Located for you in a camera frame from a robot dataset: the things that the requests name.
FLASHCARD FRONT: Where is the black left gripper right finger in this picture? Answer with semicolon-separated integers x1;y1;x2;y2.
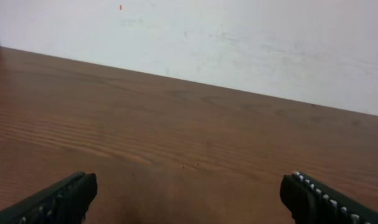
280;171;378;224

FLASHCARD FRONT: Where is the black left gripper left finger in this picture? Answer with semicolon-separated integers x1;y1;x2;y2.
0;172;98;224

